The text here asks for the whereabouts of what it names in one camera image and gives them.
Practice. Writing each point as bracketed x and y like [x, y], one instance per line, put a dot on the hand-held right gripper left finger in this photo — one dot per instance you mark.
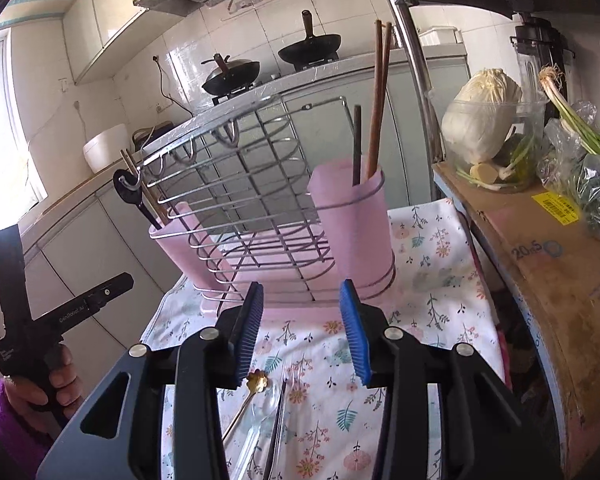
[247, 335]

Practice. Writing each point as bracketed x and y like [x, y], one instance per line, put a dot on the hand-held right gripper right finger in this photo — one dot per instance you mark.
[355, 340]

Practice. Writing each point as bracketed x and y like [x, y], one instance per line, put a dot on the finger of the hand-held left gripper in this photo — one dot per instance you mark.
[10, 275]
[85, 302]

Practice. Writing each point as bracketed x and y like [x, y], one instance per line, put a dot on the gold flower spoon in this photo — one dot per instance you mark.
[257, 377]

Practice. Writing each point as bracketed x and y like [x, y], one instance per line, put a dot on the clear plastic spoon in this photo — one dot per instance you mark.
[267, 405]

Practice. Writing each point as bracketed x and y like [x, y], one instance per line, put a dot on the thin metal utensil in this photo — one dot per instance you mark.
[278, 425]

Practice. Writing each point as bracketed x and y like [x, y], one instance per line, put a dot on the pink plastic utensil cup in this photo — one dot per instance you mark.
[350, 240]
[175, 255]

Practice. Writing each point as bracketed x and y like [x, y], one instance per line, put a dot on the black spoon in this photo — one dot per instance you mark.
[129, 161]
[125, 185]

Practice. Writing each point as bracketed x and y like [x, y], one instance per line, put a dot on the reddish brown wooden chopstick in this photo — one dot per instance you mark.
[374, 85]
[384, 70]

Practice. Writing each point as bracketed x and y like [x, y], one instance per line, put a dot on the purple sleeved left forearm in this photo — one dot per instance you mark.
[15, 442]

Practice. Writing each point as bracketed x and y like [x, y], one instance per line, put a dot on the person's left hand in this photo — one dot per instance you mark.
[67, 385]

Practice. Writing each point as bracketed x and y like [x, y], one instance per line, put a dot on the pink plastic drip tray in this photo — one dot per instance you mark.
[305, 312]

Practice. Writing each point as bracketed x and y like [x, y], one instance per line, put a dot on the floral table cloth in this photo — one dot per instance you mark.
[430, 270]

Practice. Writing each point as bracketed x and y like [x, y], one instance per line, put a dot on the window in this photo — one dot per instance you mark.
[5, 125]

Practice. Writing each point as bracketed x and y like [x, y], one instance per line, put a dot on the white pot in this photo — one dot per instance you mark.
[105, 147]

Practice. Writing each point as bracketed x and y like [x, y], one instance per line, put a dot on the dark countertop appliance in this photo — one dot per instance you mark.
[152, 132]

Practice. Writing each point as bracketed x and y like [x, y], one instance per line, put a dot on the cardboard box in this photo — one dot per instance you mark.
[555, 285]

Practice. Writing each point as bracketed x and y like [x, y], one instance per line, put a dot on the ginger piece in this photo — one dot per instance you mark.
[482, 172]

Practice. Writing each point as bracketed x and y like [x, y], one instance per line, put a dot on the gas stove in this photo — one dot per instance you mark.
[245, 92]

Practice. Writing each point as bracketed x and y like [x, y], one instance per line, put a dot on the clear plastic container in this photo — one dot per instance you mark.
[527, 160]

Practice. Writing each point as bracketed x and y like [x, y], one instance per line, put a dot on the napa cabbage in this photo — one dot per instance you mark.
[480, 120]

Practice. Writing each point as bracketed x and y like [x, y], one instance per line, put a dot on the black wok with lid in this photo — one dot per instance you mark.
[230, 77]

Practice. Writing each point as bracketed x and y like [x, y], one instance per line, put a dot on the upper kitchen cabinet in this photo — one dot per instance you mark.
[110, 25]

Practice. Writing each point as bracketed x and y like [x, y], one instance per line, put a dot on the plastic bag of greens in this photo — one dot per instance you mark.
[595, 195]

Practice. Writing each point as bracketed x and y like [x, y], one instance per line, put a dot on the black open wok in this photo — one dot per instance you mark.
[310, 50]

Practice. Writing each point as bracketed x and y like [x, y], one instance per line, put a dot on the metal shelf unit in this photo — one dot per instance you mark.
[410, 45]

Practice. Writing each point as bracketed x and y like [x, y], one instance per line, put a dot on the green onions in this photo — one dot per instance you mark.
[580, 125]

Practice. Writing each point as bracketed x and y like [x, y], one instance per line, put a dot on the white rectangular container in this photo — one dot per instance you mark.
[437, 36]

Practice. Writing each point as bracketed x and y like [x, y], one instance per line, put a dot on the black blender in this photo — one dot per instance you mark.
[535, 45]

